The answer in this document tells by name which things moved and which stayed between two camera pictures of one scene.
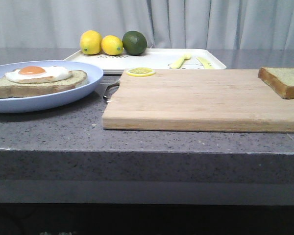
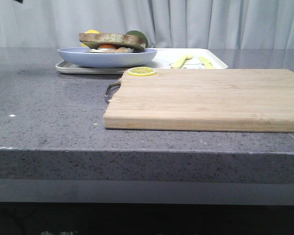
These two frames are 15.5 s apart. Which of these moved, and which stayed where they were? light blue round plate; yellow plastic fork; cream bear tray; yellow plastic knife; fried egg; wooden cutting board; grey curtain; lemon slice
Moved: light blue round plate; fried egg
Stayed: wooden cutting board; yellow plastic fork; lemon slice; cream bear tray; grey curtain; yellow plastic knife
